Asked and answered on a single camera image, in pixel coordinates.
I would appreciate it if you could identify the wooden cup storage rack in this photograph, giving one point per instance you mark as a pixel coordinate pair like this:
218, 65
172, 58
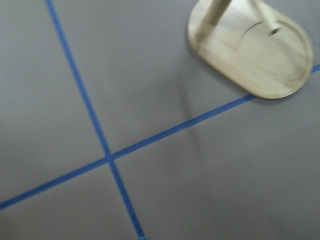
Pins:
252, 44

